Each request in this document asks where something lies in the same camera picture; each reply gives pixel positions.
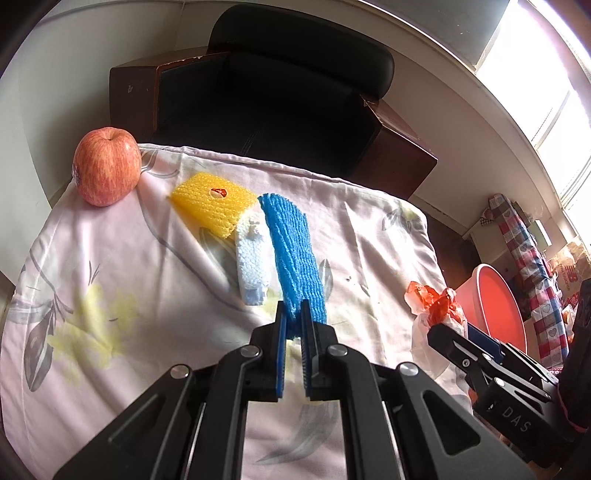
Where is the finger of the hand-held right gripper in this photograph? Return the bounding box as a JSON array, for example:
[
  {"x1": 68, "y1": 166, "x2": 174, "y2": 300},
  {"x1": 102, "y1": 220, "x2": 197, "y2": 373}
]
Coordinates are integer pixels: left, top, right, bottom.
[
  {"x1": 427, "y1": 323, "x2": 559, "y2": 402},
  {"x1": 466, "y1": 323, "x2": 559, "y2": 384}
]

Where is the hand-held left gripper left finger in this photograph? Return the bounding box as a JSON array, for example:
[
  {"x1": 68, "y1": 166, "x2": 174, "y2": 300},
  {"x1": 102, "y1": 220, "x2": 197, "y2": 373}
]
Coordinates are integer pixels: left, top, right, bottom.
[{"x1": 53, "y1": 302, "x2": 286, "y2": 480}]

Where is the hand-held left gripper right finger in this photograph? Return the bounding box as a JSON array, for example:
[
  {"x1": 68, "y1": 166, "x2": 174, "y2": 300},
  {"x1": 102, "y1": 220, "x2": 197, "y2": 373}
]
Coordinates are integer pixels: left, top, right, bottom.
[{"x1": 302, "y1": 300, "x2": 539, "y2": 480}]

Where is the red plastic bucket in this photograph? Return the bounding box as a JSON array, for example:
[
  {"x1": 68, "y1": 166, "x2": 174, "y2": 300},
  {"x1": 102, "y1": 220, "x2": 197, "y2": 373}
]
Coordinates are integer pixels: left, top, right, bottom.
[{"x1": 455, "y1": 263, "x2": 529, "y2": 356}]

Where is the orange plastic bag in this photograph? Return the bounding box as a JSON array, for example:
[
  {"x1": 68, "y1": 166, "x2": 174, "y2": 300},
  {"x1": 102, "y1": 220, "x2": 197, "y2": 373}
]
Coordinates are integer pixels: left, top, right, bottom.
[{"x1": 404, "y1": 281, "x2": 468, "y2": 365}]

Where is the blue foam net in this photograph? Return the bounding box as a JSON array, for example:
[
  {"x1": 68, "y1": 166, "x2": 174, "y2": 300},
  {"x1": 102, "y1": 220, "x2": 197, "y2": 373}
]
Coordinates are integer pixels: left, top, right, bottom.
[{"x1": 257, "y1": 193, "x2": 328, "y2": 342}]

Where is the checkered cloth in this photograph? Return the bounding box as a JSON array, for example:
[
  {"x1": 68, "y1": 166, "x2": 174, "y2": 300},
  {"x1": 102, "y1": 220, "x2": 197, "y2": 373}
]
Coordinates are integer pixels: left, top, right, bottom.
[{"x1": 480, "y1": 193, "x2": 571, "y2": 370}]

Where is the white foam net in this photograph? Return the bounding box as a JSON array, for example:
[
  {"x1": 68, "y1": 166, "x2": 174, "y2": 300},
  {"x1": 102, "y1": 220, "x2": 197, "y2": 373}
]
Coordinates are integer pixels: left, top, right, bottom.
[{"x1": 235, "y1": 215, "x2": 271, "y2": 306}]

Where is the cardboard box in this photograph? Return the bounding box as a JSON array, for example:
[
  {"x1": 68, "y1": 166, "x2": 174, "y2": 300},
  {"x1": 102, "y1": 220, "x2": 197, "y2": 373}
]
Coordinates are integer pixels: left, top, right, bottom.
[{"x1": 551, "y1": 251, "x2": 591, "y2": 305}]

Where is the pink floral cloth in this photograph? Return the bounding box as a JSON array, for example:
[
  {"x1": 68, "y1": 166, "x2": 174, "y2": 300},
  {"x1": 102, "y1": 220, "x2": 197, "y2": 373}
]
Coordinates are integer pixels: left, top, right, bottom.
[{"x1": 0, "y1": 144, "x2": 474, "y2": 480}]

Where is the yellow foam net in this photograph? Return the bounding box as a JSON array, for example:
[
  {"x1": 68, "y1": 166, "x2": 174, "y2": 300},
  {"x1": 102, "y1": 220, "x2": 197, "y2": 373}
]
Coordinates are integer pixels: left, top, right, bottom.
[{"x1": 171, "y1": 172, "x2": 259, "y2": 240}]

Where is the red apple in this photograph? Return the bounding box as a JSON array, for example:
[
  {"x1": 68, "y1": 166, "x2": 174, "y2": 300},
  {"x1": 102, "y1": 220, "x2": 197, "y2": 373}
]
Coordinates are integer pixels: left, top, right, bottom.
[{"x1": 73, "y1": 127, "x2": 142, "y2": 207}]

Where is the black leather wooden armchair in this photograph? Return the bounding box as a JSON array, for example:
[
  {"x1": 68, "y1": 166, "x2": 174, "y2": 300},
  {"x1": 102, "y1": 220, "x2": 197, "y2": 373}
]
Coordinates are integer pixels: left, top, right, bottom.
[{"x1": 109, "y1": 4, "x2": 438, "y2": 201}]

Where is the bright window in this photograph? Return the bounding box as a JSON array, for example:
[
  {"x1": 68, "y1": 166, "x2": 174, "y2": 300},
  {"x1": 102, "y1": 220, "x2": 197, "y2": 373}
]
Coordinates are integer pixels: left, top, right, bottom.
[{"x1": 475, "y1": 0, "x2": 591, "y2": 222}]

